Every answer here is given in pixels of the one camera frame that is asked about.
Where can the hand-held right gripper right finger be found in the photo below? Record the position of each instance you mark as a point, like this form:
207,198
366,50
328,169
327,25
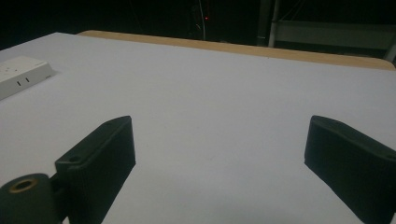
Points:
351,165

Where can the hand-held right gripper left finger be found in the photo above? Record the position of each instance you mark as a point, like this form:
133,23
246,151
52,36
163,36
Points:
99,165

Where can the white power strip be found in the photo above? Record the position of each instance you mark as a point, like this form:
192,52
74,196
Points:
19,74

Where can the metal stand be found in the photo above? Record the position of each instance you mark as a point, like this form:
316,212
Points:
268,23

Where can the grey shelf rail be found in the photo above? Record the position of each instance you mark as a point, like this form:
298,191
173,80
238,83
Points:
336,35

